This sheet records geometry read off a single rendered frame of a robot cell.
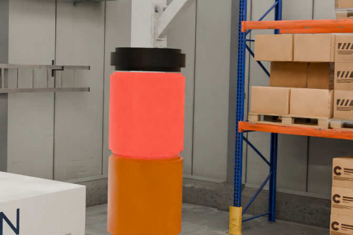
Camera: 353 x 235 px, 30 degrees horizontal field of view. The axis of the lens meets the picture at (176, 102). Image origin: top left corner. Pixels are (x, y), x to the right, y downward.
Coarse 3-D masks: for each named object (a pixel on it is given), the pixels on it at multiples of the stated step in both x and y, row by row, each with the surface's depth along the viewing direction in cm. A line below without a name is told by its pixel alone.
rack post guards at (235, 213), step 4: (232, 208) 929; (236, 208) 924; (240, 208) 925; (232, 212) 929; (236, 212) 925; (240, 212) 925; (232, 216) 929; (236, 216) 925; (240, 216) 926; (232, 220) 929; (236, 220) 925; (240, 220) 926; (232, 224) 929; (236, 224) 925; (240, 224) 927; (232, 228) 930; (236, 228) 925; (240, 228) 928; (228, 232) 938; (232, 232) 930; (236, 232) 925; (240, 232) 928
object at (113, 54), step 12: (120, 48) 42; (132, 48) 42; (144, 48) 42; (156, 48) 42; (168, 48) 42; (120, 60) 42; (132, 60) 42; (144, 60) 41; (156, 60) 41; (168, 60) 42; (180, 60) 43
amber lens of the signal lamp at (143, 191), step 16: (112, 160) 43; (128, 160) 42; (144, 160) 42; (160, 160) 42; (176, 160) 43; (112, 176) 43; (128, 176) 42; (144, 176) 42; (160, 176) 42; (176, 176) 43; (112, 192) 43; (128, 192) 42; (144, 192) 42; (160, 192) 42; (176, 192) 43; (112, 208) 43; (128, 208) 42; (144, 208) 42; (160, 208) 42; (176, 208) 43; (112, 224) 43; (128, 224) 42; (144, 224) 42; (160, 224) 42; (176, 224) 43
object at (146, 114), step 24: (120, 72) 42; (144, 72) 43; (120, 96) 42; (144, 96) 42; (168, 96) 42; (120, 120) 42; (144, 120) 42; (168, 120) 42; (120, 144) 42; (144, 144) 42; (168, 144) 42
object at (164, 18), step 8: (176, 0) 290; (184, 0) 288; (192, 0) 290; (152, 8) 296; (160, 8) 299; (168, 8) 293; (176, 8) 291; (184, 8) 291; (152, 16) 296; (160, 16) 296; (168, 16) 293; (176, 16) 293; (152, 24) 296; (160, 24) 296; (168, 24) 294; (152, 32) 296; (160, 32) 296; (168, 32) 299; (152, 40) 296; (160, 40) 300
